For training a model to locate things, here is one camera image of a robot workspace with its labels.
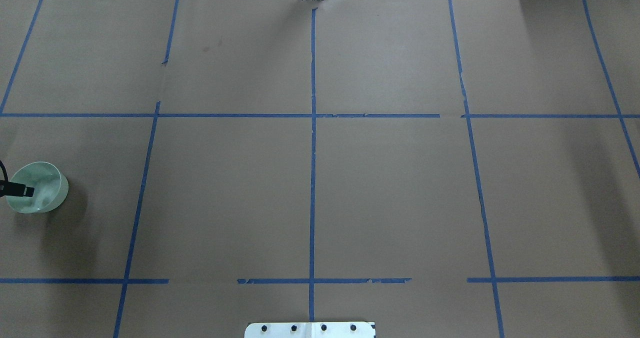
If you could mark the green plastic bowl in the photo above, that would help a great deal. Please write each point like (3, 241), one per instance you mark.
(50, 188)

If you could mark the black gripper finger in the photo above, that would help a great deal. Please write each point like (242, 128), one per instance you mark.
(13, 189)

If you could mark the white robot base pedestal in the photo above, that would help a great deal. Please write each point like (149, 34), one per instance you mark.
(327, 329)

